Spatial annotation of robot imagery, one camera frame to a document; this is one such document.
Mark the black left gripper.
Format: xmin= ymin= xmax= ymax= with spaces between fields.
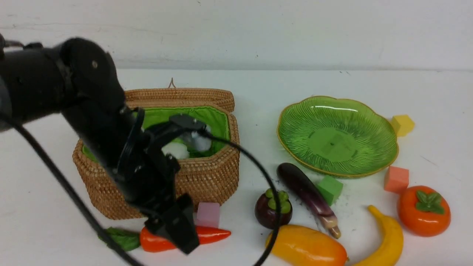
xmin=116 ymin=108 xmax=207 ymax=255

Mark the orange carrot with green leaves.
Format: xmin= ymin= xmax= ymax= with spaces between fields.
xmin=105 ymin=226 xmax=231 ymax=253

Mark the dark purple mangosteen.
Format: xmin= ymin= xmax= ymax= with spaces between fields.
xmin=254 ymin=188 xmax=293 ymax=229

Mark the yellow orange mango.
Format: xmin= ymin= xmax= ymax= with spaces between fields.
xmin=271 ymin=224 xmax=348 ymax=266

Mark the yellow banana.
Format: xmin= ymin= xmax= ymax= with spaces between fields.
xmin=355 ymin=205 xmax=404 ymax=266

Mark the orange persimmon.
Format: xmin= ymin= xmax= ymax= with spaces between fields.
xmin=397 ymin=185 xmax=451 ymax=237

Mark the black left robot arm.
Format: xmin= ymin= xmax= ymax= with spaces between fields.
xmin=1 ymin=38 xmax=206 ymax=254

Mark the pink foam cube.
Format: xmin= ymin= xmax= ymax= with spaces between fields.
xmin=195 ymin=202 xmax=220 ymax=228

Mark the woven rattan basket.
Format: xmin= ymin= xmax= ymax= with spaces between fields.
xmin=72 ymin=104 xmax=240 ymax=219

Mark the white radish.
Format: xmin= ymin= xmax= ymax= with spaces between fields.
xmin=161 ymin=142 xmax=190 ymax=160

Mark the woven rattan basket lid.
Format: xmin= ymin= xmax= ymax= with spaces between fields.
xmin=125 ymin=79 xmax=235 ymax=112

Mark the purple eggplant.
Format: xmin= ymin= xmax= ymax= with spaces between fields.
xmin=277 ymin=162 xmax=341 ymax=239

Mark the green foam cube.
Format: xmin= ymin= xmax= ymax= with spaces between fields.
xmin=315 ymin=175 xmax=344 ymax=207

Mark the green leaf-shaped glass plate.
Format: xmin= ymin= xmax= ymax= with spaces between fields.
xmin=276 ymin=96 xmax=399 ymax=179

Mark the orange foam cube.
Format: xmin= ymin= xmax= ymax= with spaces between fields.
xmin=384 ymin=166 xmax=409 ymax=195

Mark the yellow foam block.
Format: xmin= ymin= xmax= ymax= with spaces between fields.
xmin=391 ymin=115 xmax=415 ymax=137

